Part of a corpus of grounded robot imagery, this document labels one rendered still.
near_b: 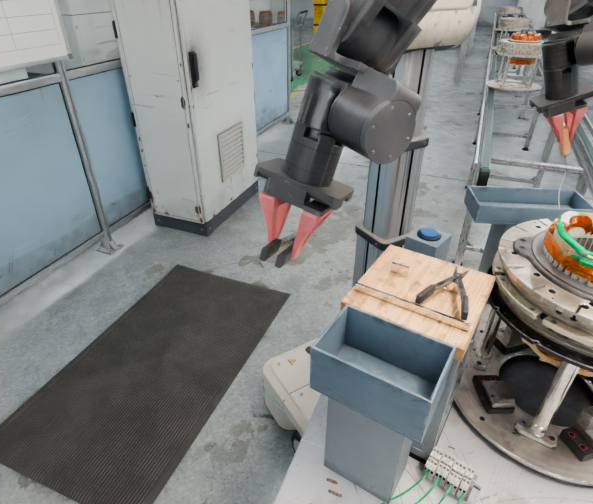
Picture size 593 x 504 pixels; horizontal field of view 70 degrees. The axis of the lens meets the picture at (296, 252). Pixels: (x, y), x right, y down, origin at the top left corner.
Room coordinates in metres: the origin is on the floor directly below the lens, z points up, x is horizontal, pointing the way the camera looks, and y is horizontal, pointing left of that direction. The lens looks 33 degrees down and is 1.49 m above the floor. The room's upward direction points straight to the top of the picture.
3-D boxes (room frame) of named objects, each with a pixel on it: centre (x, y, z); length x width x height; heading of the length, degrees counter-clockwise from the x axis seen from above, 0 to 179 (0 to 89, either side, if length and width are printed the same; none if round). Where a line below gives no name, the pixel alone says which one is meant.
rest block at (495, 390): (0.53, -0.38, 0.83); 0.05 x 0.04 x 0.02; 1
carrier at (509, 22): (5.22, -2.38, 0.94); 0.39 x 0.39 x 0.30
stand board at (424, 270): (0.54, -0.20, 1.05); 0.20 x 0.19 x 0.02; 147
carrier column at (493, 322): (0.64, -0.40, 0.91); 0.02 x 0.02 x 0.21
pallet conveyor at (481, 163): (6.20, -2.90, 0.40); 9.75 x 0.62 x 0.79; 158
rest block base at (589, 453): (0.44, -0.51, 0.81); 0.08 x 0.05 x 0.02; 105
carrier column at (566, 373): (0.46, -0.43, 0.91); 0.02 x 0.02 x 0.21
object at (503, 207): (0.88, -0.53, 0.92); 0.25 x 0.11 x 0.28; 85
